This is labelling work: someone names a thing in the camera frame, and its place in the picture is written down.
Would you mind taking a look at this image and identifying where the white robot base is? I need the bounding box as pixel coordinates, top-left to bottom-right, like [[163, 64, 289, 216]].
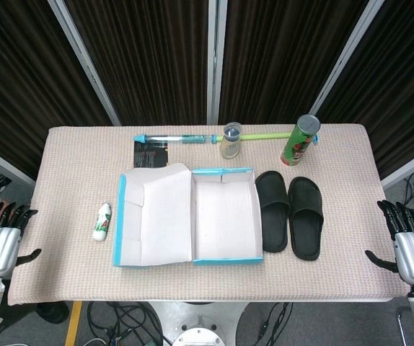
[[148, 301, 252, 346]]

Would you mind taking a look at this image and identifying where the blue and green water squirter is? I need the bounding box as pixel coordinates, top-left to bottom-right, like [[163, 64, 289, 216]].
[[133, 131, 320, 146]]

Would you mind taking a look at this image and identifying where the black shoe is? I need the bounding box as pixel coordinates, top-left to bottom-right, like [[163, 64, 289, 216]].
[[35, 301, 71, 325]]

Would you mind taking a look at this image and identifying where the green chips can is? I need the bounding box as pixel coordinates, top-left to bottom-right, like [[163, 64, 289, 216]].
[[280, 114, 322, 169]]

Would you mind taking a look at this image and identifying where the clear cup with blue lid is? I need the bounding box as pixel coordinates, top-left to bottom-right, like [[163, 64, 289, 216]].
[[221, 121, 244, 159]]

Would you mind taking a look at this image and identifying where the dark brown curtain panel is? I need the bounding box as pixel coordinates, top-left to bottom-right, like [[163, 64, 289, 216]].
[[317, 0, 414, 179], [218, 0, 370, 125], [64, 0, 215, 126], [0, 0, 113, 179]]

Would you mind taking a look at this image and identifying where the black printed card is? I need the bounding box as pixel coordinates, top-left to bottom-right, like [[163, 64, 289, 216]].
[[133, 141, 170, 169]]

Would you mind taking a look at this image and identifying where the light blue shoe box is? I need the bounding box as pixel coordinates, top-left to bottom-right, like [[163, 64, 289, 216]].
[[112, 162, 265, 268]]

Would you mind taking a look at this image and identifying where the black slipper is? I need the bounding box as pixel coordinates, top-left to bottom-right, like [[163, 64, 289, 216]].
[[287, 176, 325, 262], [255, 171, 290, 254]]

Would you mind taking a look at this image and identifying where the grey aluminium partition post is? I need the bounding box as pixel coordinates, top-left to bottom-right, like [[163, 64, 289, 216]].
[[379, 143, 414, 191], [0, 139, 37, 188], [307, 0, 389, 116], [206, 0, 229, 125], [47, 0, 122, 127]]

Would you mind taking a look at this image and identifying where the white bottle green label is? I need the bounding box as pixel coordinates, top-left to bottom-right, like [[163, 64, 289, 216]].
[[92, 203, 113, 241]]

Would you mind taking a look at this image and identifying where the beige woven table cloth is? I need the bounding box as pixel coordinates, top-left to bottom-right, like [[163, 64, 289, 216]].
[[6, 124, 412, 306]]

